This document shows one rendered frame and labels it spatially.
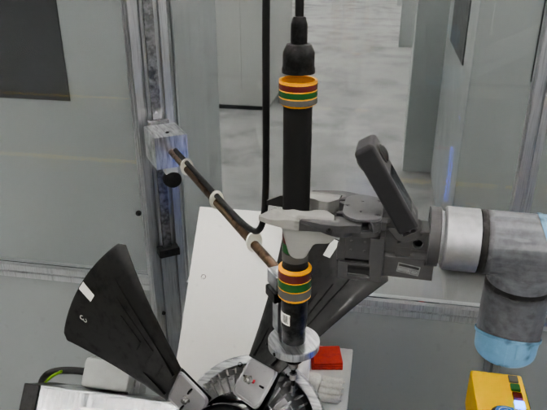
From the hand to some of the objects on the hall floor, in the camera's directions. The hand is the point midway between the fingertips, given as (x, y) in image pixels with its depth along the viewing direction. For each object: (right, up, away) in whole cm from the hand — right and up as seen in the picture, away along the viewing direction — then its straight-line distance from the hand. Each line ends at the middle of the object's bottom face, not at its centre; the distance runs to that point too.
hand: (273, 205), depth 75 cm
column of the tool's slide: (-27, -117, +125) cm, 173 cm away
